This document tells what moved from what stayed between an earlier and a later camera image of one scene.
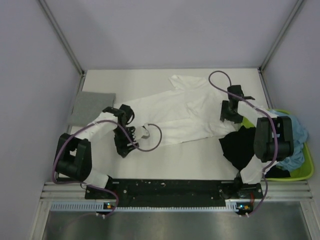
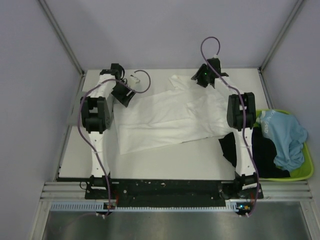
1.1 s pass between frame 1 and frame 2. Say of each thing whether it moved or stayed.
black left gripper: moved
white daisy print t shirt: stayed
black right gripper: moved
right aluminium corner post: stayed
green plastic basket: stayed
